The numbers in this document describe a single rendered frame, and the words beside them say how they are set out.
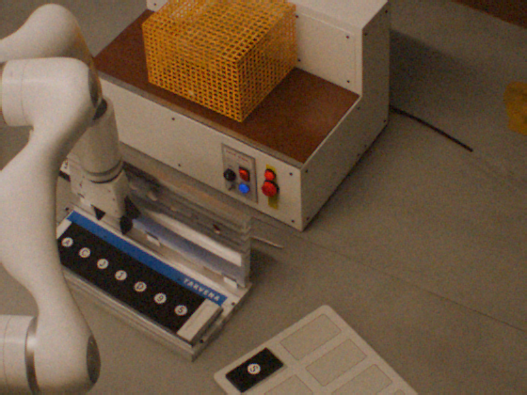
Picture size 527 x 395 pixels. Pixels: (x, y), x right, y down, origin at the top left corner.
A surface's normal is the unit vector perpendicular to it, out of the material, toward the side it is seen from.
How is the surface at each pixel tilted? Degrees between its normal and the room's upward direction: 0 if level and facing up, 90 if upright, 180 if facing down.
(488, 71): 0
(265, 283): 0
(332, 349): 0
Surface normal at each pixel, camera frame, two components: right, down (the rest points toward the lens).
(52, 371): -0.03, 0.21
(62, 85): 0.00, -0.16
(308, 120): -0.04, -0.64
